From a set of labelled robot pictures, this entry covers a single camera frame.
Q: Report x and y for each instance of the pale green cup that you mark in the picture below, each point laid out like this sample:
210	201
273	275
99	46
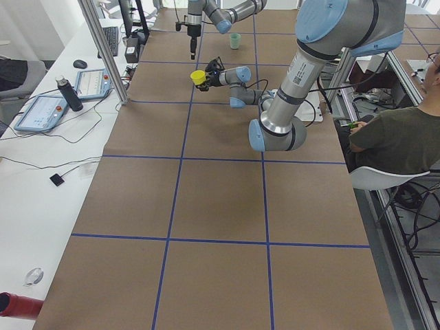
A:
235	41

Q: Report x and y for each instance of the black water bottle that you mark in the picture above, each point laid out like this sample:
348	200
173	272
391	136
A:
69	94

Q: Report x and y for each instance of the teach pendant far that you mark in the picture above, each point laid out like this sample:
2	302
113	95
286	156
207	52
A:
92	84

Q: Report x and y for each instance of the black keyboard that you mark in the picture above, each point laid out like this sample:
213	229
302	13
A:
112	36

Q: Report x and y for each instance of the white chair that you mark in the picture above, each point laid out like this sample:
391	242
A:
367	178

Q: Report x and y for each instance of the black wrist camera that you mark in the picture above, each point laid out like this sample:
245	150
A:
215	65

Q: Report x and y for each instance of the teach pendant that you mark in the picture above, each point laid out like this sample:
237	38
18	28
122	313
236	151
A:
92	84
43	114

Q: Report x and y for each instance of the aluminium frame post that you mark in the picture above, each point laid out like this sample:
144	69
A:
98	36

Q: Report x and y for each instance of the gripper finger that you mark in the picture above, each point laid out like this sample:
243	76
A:
192	53

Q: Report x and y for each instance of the red cylinder object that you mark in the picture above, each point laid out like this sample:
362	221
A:
23	307

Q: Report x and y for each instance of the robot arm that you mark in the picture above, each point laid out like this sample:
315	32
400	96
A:
222	19
323	29

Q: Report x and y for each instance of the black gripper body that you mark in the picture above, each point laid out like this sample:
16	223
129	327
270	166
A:
212	80
194	31

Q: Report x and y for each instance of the yellow cup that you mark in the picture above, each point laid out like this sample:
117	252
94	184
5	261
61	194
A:
198	77

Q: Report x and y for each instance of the teach pendant near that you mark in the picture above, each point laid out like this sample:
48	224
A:
43	114

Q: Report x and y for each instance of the black computer mouse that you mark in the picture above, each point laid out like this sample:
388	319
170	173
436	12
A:
80	64

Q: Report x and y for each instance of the operator in green shirt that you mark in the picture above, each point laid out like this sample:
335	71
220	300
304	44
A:
400	141

